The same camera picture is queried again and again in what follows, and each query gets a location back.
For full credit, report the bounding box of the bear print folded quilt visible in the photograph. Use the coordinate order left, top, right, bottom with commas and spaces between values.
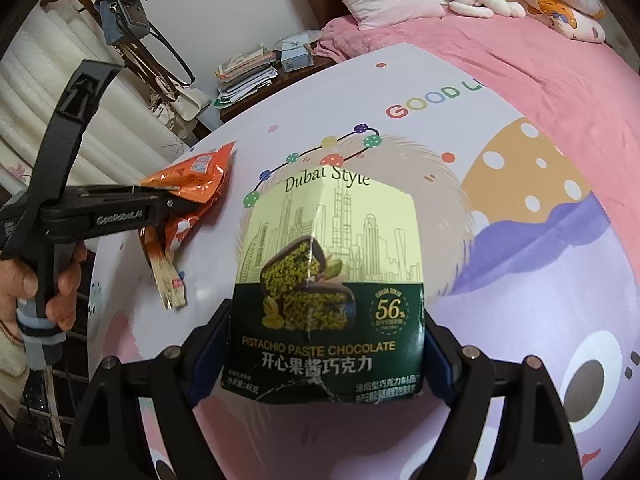
500, 0, 607, 43

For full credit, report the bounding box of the white tote bag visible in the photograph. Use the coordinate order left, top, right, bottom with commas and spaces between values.
150, 85, 213, 136

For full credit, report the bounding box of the pink blanket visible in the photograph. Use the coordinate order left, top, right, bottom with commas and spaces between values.
312, 0, 640, 161

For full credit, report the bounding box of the cream curtain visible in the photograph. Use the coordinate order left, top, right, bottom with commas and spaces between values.
0, 7, 191, 196

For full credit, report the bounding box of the cartoon print tablecloth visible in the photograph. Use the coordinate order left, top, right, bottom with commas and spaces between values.
85, 42, 640, 480

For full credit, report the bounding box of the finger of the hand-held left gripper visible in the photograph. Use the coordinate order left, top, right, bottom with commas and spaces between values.
142, 197, 201, 228
70, 184, 176, 201

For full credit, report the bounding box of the clear glass dish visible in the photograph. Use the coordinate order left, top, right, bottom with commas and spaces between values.
275, 27, 326, 48

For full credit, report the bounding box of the green chocolate box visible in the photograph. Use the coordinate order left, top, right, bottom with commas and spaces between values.
220, 162, 426, 403

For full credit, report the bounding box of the blue tissue pack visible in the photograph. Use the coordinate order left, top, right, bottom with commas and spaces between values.
280, 42, 316, 72

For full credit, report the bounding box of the orange snack packet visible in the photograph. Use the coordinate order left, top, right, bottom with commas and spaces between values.
139, 141, 237, 311

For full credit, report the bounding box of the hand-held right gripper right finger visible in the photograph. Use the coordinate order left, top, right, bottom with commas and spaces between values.
422, 307, 581, 480

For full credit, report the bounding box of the person's left hand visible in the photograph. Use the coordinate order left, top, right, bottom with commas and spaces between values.
0, 242, 88, 333

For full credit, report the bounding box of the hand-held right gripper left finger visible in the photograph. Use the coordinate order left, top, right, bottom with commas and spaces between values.
60, 305, 236, 480

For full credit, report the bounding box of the person's left forearm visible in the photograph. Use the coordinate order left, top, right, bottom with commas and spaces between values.
0, 320, 31, 421

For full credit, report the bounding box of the wooden nightstand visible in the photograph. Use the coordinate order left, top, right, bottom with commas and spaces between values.
197, 52, 336, 136

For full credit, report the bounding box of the stack of books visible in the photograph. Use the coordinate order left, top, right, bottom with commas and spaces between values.
214, 46, 278, 106

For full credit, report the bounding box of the blue grey shoulder bag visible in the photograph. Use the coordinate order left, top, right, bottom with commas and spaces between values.
95, 0, 197, 86

